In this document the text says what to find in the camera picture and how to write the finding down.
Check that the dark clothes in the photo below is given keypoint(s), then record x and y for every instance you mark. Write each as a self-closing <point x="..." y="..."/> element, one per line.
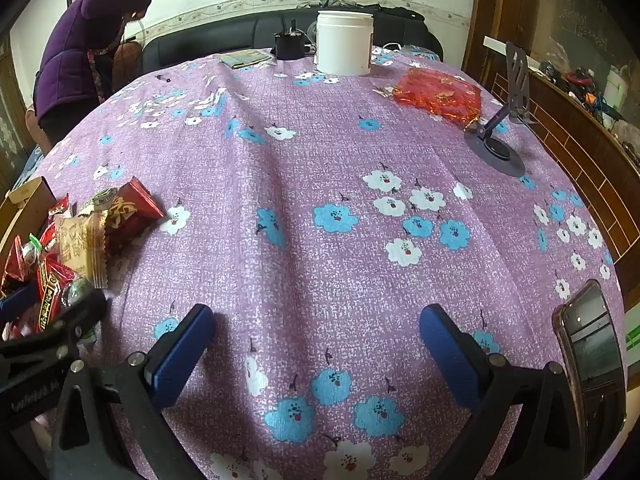
<point x="395" y="11"/>

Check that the folded notebook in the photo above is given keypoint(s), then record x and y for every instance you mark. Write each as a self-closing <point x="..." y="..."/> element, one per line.
<point x="245" y="58"/>

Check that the grey phone stand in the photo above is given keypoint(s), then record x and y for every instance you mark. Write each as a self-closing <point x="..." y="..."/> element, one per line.
<point x="500" y="152"/>

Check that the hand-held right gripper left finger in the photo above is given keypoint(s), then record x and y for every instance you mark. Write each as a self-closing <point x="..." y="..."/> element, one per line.
<point x="180" y="355"/>

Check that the wooden door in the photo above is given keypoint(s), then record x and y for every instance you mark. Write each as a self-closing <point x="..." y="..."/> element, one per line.
<point x="505" y="10"/>

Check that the wooden sideboard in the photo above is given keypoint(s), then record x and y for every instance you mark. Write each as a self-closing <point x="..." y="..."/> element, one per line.
<point x="575" y="130"/>

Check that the white bucket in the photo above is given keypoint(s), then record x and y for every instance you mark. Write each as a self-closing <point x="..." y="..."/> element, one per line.
<point x="616" y="91"/>

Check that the pile of snack packets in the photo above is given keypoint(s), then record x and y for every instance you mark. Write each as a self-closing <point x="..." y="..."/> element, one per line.
<point x="82" y="247"/>

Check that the blue floral blanket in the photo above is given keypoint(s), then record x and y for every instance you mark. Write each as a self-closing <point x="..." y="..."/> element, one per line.
<point x="30" y="165"/>

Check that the black leather sofa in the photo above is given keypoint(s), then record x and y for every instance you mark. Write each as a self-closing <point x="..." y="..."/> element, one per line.
<point x="210" y="42"/>

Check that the black cup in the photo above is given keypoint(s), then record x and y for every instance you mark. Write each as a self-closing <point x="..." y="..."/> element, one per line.
<point x="289" y="46"/>

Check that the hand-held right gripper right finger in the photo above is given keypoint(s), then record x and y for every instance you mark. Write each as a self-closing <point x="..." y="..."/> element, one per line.
<point x="445" y="355"/>

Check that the red plastic bag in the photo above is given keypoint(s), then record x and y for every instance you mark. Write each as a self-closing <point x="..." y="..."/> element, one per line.
<point x="440" y="92"/>

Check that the brown cardboard box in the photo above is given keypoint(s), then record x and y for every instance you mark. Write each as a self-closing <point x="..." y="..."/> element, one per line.
<point x="22" y="205"/>

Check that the purple floral tablecloth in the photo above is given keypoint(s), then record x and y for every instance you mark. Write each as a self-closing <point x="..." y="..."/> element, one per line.
<point x="310" y="170"/>

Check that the smartphone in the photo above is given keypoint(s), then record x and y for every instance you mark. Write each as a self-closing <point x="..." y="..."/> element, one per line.
<point x="595" y="350"/>

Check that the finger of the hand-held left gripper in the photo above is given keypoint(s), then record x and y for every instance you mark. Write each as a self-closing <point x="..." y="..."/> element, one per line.
<point x="75" y="316"/>
<point x="17" y="301"/>

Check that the white plastic jar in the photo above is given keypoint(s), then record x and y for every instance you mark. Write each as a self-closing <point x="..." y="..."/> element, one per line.
<point x="345" y="42"/>

